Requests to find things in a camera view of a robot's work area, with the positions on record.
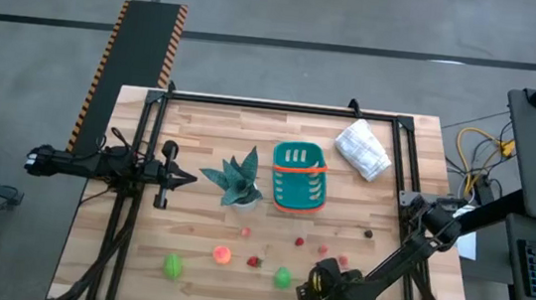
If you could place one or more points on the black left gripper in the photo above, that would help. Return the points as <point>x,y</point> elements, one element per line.
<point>161,199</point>

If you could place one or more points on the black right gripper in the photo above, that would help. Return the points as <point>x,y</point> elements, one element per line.
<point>340,297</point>

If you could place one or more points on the small pink toy fruit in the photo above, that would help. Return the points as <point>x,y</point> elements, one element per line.
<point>246,231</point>
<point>343,261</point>
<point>322,249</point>

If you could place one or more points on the green plastic ball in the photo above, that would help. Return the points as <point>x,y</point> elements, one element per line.
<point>173,266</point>
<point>282,278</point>

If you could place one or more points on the orange toy peach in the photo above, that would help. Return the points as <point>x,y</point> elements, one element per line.
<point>222,255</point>

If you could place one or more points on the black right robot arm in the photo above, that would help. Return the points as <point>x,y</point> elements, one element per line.
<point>406,257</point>

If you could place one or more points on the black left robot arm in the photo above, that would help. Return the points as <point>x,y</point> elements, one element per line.
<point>72,163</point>

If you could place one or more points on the green snake plant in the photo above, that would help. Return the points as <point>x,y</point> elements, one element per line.
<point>237,179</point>

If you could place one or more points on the small red toy raspberry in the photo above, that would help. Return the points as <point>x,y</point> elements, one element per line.
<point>299,241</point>

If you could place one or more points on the small dark toy berry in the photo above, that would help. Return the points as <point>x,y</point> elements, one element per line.
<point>368,234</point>

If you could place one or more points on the white plant pot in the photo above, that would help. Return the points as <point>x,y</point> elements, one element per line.
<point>245,207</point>

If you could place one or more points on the red toy strawberry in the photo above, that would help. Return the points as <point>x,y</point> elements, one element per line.
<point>252,261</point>

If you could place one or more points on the black ramp with hazard stripes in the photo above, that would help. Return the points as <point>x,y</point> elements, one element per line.
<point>139,46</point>

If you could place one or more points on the white paper sheet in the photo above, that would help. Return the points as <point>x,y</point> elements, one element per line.
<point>467,246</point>

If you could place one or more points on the white folded towel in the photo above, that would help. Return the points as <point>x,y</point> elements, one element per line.
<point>363,150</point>

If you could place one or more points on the black aluminium rig frame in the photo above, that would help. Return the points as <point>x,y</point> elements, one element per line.
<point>277,106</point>

